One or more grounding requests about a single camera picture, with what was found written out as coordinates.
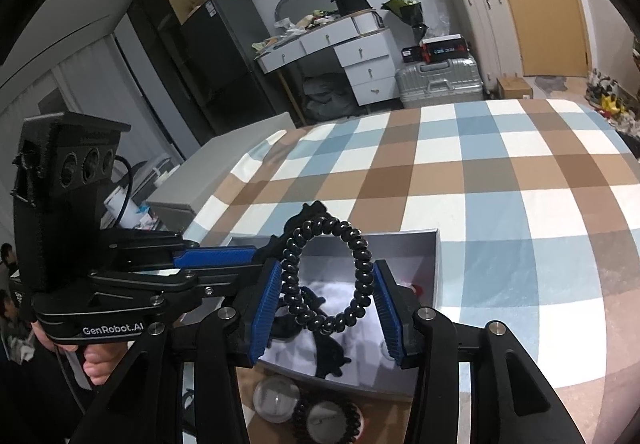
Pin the bouquet in black wrap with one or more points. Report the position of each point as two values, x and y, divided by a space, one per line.
407 16

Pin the red clear hair clip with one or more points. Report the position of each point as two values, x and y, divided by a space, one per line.
417 290

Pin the black and red box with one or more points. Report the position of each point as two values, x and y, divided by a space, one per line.
445 49

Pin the small round black hair claw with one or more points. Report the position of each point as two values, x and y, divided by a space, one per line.
286 329

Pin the arched grey mirror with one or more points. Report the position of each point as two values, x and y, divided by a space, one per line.
300 1

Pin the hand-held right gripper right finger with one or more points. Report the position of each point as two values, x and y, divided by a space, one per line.
389 316

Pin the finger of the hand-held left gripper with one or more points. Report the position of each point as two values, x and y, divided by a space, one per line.
200 286
215 258

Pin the small brown cardboard box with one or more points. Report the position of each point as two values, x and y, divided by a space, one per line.
515 87

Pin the grey clothing under desk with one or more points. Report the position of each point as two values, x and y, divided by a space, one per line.
330 96

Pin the large black hair claw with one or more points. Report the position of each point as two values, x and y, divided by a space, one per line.
332 356

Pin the dark tall wardrobe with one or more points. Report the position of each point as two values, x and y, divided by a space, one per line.
155 74

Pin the pile of shoes on floor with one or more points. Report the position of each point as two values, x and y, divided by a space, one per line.
612 99

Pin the white desk with drawers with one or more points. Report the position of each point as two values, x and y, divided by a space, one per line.
360 59

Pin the person's left hand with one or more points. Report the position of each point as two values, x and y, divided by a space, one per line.
100 369

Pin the grey door mat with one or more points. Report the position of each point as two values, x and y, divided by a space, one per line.
552 83

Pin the dark grey refrigerator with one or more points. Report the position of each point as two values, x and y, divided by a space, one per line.
225 59

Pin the silver rectangular box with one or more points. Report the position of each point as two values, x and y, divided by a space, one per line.
425 264

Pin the clutter on small table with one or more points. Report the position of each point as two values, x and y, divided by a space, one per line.
142 204

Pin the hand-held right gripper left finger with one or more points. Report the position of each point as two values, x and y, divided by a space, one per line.
262 316

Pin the small black box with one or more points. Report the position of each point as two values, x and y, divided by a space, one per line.
411 55

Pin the silver suitcase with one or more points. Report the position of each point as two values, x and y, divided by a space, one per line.
440 84

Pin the wooden door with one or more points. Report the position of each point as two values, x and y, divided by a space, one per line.
550 9

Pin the clutter on desk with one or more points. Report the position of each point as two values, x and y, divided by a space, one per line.
295 31

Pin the cream suitcase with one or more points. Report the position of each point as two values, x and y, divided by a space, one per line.
487 39

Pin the plaid tablecloth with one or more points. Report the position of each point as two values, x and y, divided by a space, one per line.
475 184

